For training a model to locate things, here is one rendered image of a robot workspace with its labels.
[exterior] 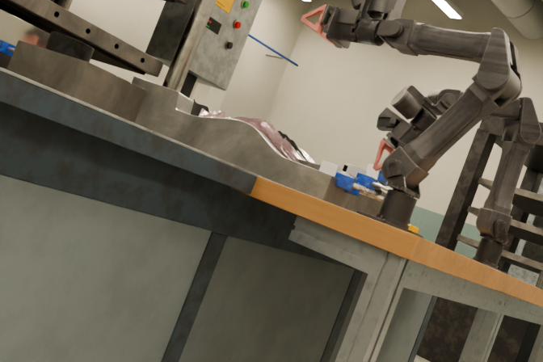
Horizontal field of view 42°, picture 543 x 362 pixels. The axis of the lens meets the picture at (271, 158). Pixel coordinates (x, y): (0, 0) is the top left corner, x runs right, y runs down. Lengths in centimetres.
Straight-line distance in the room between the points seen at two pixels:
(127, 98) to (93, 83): 8
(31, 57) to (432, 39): 80
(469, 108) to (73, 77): 75
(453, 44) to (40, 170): 87
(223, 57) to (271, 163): 117
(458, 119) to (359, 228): 39
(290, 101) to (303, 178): 953
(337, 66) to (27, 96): 982
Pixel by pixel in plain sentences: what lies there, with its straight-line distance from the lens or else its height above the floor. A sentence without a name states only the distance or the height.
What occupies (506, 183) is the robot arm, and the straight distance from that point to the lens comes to 200.
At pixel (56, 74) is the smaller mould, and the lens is 126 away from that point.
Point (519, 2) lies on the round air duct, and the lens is 824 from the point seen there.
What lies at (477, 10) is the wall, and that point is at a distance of 984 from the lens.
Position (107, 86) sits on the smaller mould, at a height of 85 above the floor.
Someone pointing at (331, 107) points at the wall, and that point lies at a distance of 1042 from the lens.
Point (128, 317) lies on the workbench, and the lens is 125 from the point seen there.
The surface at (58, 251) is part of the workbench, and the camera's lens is 109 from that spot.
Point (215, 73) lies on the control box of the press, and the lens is 257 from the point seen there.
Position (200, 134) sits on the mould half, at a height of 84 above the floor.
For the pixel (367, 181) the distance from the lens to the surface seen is 175.
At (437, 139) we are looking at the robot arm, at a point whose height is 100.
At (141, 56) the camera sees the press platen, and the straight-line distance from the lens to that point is 222.
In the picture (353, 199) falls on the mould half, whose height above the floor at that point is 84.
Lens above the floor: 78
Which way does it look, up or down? 3 degrees up
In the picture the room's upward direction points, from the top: 21 degrees clockwise
